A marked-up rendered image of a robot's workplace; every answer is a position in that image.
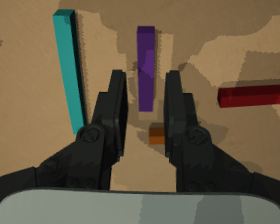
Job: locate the dark red rod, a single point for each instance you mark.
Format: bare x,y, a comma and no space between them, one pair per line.
248,96

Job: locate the turquoise rod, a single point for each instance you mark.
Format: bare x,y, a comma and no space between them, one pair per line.
67,45

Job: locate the orange rod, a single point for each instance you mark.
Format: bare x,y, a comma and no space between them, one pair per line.
156,135

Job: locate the purple rod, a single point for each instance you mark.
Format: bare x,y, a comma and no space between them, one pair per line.
145,60

